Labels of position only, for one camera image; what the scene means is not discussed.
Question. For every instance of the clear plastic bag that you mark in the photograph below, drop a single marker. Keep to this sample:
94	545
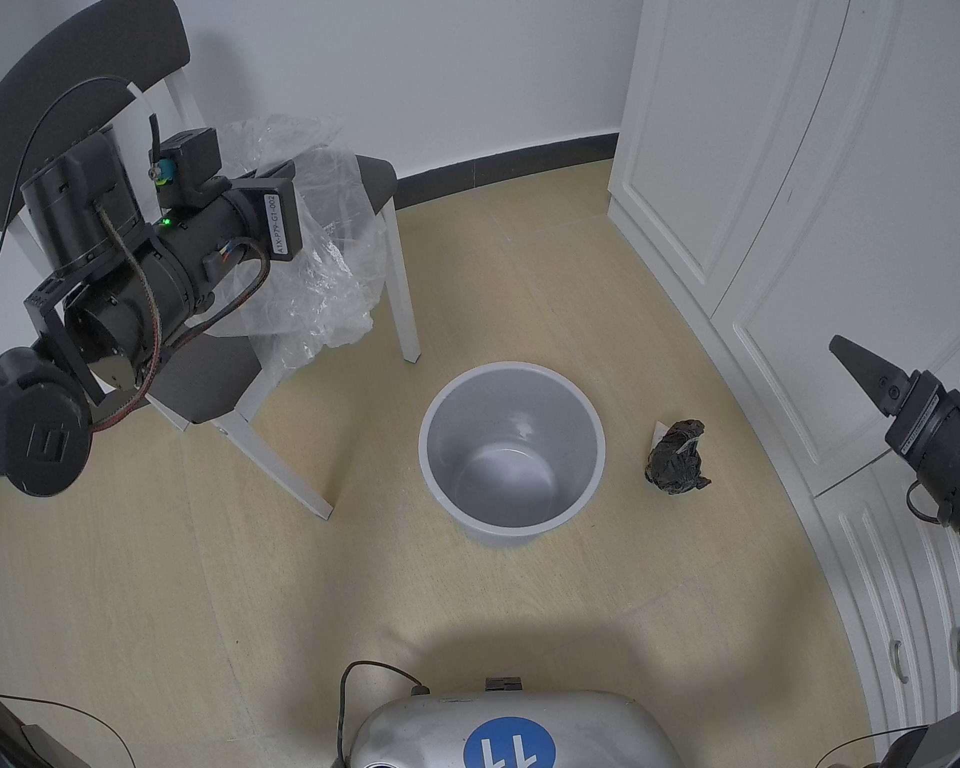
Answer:
337	247

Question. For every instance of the crumpled black plastic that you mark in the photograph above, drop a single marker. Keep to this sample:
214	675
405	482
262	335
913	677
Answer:
675	461

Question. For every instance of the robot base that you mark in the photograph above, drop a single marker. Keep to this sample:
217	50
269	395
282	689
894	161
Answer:
420	735

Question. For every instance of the white chair with grey cushions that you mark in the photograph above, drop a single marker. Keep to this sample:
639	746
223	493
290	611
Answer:
60	75

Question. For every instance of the grey trash bin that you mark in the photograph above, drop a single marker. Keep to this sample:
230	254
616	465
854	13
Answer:
510	450

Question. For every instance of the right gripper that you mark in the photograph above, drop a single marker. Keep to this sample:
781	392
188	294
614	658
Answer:
930	435

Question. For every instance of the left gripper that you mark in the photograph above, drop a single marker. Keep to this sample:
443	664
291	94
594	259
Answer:
202	247

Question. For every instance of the white wardrobe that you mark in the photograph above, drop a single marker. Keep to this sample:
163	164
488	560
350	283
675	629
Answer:
787	187

